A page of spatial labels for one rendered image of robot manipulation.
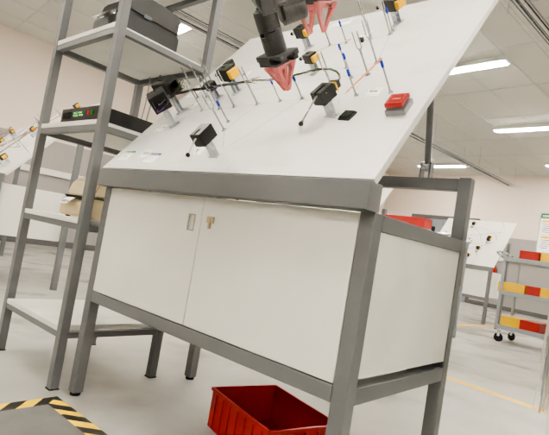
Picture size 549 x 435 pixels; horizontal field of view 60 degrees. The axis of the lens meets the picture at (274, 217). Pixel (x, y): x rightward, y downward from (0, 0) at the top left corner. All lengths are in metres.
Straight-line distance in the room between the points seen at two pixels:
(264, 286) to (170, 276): 0.40
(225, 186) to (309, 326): 0.46
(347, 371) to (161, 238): 0.79
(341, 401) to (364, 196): 0.46
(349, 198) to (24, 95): 8.00
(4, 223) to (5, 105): 4.68
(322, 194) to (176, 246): 0.60
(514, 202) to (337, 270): 11.96
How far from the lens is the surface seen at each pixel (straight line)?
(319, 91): 1.35
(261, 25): 1.23
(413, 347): 1.39
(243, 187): 1.30
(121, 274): 1.79
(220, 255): 1.39
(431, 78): 1.41
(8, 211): 4.23
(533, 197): 12.89
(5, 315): 2.54
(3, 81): 8.79
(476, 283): 8.04
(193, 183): 1.46
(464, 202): 1.62
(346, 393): 1.13
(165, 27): 2.34
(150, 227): 1.67
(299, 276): 1.19
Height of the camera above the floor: 0.70
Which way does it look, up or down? 3 degrees up
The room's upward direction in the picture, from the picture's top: 10 degrees clockwise
